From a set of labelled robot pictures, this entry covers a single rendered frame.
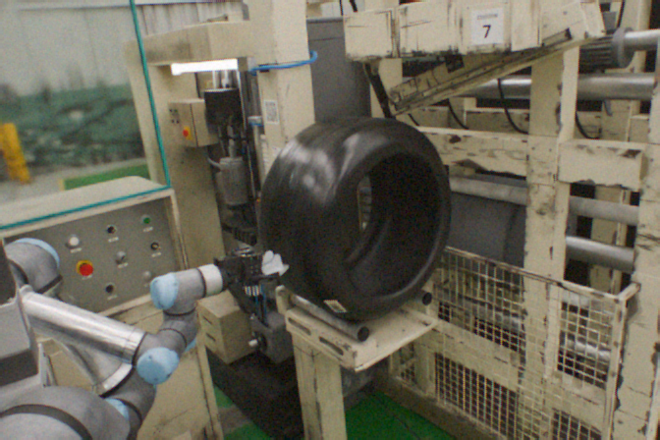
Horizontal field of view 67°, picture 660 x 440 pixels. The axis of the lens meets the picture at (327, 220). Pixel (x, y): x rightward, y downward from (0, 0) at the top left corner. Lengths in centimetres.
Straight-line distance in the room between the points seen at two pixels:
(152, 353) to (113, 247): 79
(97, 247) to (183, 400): 70
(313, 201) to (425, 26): 58
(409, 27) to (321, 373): 125
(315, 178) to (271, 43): 50
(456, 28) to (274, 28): 53
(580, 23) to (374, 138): 56
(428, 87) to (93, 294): 130
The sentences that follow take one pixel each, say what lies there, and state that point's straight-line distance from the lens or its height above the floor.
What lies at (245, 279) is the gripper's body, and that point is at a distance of 127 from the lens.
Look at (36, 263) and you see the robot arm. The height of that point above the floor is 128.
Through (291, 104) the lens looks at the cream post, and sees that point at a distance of 161.
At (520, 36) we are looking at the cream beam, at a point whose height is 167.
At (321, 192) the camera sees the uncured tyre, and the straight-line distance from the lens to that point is 126.
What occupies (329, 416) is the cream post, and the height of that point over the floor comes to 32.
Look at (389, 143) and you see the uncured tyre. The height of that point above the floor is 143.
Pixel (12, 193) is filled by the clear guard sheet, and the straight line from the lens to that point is 174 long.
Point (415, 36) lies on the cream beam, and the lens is 151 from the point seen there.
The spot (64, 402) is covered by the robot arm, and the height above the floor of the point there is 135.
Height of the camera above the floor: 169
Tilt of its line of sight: 19 degrees down
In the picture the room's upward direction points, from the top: 6 degrees counter-clockwise
